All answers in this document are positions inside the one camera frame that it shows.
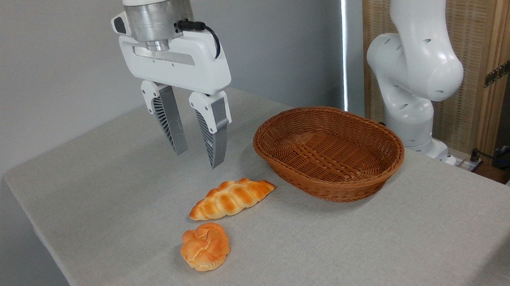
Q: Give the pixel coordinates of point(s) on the white vertical light strip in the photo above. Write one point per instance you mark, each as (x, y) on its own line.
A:
(344, 42)

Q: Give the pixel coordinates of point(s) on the dark metal screen hinge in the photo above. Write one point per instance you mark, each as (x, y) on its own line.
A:
(497, 73)

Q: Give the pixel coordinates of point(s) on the wooden rattan folding screen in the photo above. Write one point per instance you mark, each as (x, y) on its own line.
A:
(474, 11)

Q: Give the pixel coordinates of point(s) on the long braided bread loaf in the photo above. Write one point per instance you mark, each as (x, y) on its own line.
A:
(232, 198)

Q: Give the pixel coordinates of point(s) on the grey fabric tablecloth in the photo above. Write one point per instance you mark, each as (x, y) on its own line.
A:
(334, 254)

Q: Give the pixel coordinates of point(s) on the round knotted bread roll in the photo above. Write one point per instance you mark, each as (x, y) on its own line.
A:
(205, 247)

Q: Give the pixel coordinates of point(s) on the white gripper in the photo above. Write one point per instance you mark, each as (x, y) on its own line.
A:
(178, 70)

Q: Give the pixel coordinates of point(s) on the brown oval wicker basket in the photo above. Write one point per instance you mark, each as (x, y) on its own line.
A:
(351, 172)

